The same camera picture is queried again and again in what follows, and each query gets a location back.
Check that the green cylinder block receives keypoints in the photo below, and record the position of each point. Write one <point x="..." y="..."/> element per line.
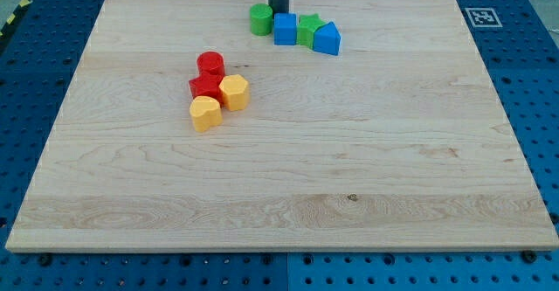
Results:
<point x="261" y="19"/>

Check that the blue cube block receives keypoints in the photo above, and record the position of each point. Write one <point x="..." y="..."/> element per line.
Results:
<point x="285" y="28"/>

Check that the red star block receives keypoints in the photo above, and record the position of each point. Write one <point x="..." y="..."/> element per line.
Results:
<point x="207" y="84"/>

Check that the wooden board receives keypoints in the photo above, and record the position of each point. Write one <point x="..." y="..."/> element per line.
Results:
<point x="397" y="144"/>

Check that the red cylinder block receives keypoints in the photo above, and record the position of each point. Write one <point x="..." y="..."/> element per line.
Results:
<point x="211" y="62"/>

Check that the yellow heart block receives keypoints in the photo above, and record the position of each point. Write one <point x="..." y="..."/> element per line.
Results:
<point x="205" y="113"/>

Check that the green star block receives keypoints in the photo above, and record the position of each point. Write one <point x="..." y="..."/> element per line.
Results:
<point x="306" y="28"/>

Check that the yellow hexagon block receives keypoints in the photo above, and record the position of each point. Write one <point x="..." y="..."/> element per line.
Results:
<point x="235" y="90"/>

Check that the white fiducial marker tag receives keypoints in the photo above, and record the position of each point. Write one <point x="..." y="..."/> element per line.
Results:
<point x="483" y="17"/>

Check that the blue triangular block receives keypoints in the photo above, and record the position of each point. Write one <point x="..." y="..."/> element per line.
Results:
<point x="327" y="39"/>

